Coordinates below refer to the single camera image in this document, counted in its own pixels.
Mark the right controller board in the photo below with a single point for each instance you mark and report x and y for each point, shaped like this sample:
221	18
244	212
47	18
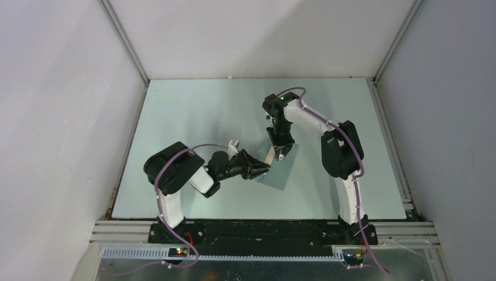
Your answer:
353	259

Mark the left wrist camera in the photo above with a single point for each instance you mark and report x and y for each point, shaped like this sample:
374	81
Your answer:
232	149

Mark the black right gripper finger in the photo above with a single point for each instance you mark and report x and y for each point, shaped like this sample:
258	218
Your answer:
287	149
274	150

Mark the left controller board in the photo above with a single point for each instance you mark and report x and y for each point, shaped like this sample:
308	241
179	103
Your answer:
178	252

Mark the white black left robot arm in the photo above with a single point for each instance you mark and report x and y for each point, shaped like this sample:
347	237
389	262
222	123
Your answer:
177	165

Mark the controller board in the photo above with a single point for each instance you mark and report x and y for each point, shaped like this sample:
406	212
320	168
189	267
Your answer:
353	259
178	252

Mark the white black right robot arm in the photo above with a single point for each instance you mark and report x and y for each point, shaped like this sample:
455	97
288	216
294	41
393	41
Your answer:
341	151

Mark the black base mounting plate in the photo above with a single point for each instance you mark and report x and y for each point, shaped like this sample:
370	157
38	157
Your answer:
265	238

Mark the aluminium frame rail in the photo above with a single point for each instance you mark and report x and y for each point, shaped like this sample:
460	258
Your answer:
395	233

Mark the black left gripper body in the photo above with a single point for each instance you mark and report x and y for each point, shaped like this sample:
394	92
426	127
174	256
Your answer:
241	165

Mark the green white glue stick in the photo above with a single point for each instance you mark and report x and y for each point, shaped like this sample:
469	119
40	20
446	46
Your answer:
281	153

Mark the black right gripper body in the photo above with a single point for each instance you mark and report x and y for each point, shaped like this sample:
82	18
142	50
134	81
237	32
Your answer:
281	136

